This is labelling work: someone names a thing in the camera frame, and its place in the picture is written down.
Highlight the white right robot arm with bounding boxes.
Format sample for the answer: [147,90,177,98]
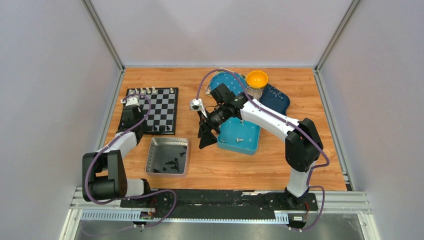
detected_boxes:
[189,83,323,210]

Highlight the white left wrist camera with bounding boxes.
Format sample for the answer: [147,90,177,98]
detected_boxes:
[121,96,140,107]

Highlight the black and white chessboard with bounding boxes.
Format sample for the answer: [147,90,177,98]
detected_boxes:
[126,87,179,135]

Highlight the blue plastic bin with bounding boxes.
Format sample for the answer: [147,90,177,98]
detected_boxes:
[217,117,261,156]

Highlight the dark blue leaf plate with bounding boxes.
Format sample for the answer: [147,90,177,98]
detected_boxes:
[259,84,291,116]

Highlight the yellow bowl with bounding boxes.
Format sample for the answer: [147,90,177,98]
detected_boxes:
[245,70,269,89]

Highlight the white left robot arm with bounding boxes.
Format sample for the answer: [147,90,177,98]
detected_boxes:
[82,104,153,208]

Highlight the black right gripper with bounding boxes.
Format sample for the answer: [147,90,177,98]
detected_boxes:
[198,104,231,149]

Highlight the light blue dotted plate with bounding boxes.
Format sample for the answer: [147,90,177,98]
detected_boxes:
[207,71,247,95]

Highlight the silver metal tray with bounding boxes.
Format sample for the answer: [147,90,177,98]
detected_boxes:
[145,137,190,177]

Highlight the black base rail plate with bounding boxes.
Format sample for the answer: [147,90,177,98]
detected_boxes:
[120,189,319,220]

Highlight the floral rectangular tray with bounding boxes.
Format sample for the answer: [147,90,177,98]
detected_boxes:
[204,70,243,97]

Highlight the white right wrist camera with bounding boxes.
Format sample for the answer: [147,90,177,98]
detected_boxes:
[189,98,207,117]

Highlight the clear glass cup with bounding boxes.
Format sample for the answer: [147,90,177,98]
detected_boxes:
[246,86,263,101]

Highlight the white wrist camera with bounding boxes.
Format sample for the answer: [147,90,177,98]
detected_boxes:
[189,98,207,117]
[121,96,140,107]

